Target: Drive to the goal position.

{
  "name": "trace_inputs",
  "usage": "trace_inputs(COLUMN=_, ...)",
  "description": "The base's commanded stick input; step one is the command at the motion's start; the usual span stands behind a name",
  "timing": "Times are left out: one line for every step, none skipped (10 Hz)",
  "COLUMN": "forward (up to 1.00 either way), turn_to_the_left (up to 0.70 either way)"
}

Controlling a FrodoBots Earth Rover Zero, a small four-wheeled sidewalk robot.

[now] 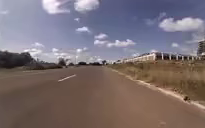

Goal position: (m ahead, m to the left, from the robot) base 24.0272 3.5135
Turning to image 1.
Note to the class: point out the white painted lane line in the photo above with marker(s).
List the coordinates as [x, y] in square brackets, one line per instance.
[67, 78]

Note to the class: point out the reddish brown asphalt road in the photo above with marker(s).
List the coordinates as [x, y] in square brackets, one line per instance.
[86, 100]

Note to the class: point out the long low unfinished building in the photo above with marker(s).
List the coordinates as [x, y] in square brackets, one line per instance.
[156, 57]

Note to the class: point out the dry grass verge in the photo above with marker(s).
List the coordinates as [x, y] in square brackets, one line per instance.
[176, 78]

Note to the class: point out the row of dark trees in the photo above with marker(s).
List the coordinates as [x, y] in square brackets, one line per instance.
[13, 59]

